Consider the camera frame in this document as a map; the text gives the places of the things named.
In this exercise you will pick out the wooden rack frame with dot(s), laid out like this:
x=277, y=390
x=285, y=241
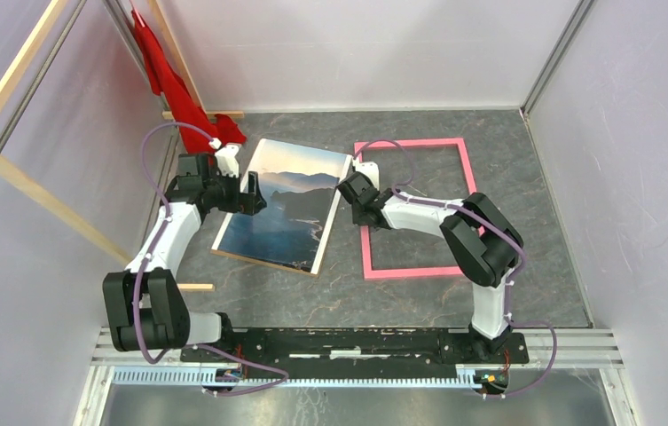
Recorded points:
x=80, y=139

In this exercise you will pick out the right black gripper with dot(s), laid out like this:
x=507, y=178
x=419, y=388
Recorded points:
x=355, y=217

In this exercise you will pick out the red cloth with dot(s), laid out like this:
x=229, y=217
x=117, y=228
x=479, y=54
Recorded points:
x=165, y=81

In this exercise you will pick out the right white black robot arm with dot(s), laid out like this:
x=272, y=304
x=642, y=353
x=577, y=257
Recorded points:
x=485, y=246

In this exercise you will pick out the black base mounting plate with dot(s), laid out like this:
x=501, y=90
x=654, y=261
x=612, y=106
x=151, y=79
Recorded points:
x=369, y=352

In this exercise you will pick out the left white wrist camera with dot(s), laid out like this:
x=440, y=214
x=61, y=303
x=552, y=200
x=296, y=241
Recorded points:
x=226, y=157

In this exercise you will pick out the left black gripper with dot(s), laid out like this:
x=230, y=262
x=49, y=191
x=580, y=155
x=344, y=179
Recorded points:
x=249, y=203

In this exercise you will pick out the pink wooden picture frame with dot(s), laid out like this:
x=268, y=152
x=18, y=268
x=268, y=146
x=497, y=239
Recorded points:
x=413, y=214

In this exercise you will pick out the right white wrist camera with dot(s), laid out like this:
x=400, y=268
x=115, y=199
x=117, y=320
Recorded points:
x=368, y=169

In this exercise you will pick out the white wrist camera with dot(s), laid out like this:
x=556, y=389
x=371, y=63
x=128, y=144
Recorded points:
x=368, y=169
x=226, y=157

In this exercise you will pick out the landscape photo print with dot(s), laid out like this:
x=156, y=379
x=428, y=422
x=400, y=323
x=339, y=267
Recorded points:
x=298, y=184

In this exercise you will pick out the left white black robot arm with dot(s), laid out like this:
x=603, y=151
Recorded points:
x=145, y=308

